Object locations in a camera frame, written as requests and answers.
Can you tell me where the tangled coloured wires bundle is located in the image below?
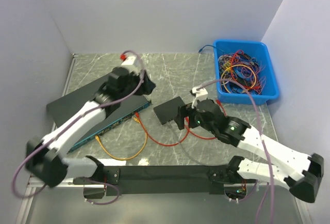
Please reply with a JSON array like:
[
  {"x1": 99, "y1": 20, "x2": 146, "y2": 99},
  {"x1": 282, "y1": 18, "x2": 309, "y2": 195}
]
[{"x1": 217, "y1": 49, "x2": 266, "y2": 95}]

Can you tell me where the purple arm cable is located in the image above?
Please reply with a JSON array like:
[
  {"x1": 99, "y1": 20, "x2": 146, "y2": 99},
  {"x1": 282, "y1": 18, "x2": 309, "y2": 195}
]
[
  {"x1": 193, "y1": 78, "x2": 276, "y2": 224},
  {"x1": 11, "y1": 50, "x2": 146, "y2": 205}
]

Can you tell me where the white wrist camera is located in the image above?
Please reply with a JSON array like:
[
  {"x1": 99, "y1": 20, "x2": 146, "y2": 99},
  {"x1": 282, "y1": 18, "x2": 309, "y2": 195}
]
[
  {"x1": 120, "y1": 54, "x2": 140, "y2": 67},
  {"x1": 190, "y1": 86, "x2": 208, "y2": 101}
]

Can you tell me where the red ethernet patch cable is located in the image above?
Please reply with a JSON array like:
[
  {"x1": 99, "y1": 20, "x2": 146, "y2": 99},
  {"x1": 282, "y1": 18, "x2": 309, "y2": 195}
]
[{"x1": 133, "y1": 113, "x2": 190, "y2": 147}]

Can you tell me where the blue cable behind bin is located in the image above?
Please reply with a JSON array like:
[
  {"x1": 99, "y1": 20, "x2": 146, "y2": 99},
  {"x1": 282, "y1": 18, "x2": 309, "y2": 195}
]
[{"x1": 198, "y1": 44, "x2": 217, "y2": 53}]

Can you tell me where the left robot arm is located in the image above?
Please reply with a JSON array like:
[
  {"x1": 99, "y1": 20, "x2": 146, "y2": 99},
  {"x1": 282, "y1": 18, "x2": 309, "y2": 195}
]
[{"x1": 25, "y1": 67, "x2": 156, "y2": 188}]

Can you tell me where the large black network switch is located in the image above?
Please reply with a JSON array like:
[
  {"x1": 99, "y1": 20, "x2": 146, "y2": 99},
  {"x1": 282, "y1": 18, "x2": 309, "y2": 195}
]
[{"x1": 46, "y1": 75, "x2": 151, "y2": 153}]

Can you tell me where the blue plastic bin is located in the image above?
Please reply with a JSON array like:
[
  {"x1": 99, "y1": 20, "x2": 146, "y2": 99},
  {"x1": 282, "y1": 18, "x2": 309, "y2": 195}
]
[{"x1": 213, "y1": 39, "x2": 279, "y2": 105}]

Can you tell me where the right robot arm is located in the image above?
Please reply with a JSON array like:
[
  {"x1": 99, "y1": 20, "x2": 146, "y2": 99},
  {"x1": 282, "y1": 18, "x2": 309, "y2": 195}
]
[{"x1": 174, "y1": 99, "x2": 324, "y2": 203}]

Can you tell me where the aluminium frame rail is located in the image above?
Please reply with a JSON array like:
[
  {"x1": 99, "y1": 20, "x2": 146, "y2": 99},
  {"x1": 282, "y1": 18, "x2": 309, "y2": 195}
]
[{"x1": 25, "y1": 166, "x2": 301, "y2": 188}]

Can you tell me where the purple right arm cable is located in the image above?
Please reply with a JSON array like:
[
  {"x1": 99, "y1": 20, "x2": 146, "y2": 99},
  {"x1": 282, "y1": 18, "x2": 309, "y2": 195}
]
[{"x1": 193, "y1": 78, "x2": 276, "y2": 224}]

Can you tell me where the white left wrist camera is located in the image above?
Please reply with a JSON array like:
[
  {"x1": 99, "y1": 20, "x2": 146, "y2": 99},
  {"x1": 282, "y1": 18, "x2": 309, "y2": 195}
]
[{"x1": 120, "y1": 54, "x2": 140, "y2": 67}]

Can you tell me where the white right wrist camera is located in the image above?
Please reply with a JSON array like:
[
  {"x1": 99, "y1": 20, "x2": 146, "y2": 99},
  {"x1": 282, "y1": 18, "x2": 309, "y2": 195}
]
[{"x1": 190, "y1": 86, "x2": 208, "y2": 101}]

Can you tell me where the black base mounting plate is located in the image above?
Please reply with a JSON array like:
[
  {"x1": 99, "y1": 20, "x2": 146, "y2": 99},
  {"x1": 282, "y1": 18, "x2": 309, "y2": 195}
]
[{"x1": 73, "y1": 165, "x2": 256, "y2": 196}]

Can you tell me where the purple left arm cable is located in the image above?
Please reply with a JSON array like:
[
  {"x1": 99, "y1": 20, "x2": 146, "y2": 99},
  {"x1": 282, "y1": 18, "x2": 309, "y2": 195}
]
[{"x1": 11, "y1": 50, "x2": 146, "y2": 205}]

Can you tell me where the orange ethernet patch cable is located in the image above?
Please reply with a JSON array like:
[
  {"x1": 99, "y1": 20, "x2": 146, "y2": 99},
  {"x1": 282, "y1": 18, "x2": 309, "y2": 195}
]
[{"x1": 94, "y1": 119, "x2": 149, "y2": 162}]

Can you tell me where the small black network switch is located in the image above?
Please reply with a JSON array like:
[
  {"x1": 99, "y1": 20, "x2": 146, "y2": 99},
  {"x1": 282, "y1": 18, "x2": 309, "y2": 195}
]
[{"x1": 153, "y1": 97, "x2": 185, "y2": 125}]

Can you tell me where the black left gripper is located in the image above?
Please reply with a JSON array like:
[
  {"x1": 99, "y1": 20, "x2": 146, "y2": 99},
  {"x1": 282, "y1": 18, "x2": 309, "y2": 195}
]
[{"x1": 119, "y1": 70, "x2": 156, "y2": 100}]

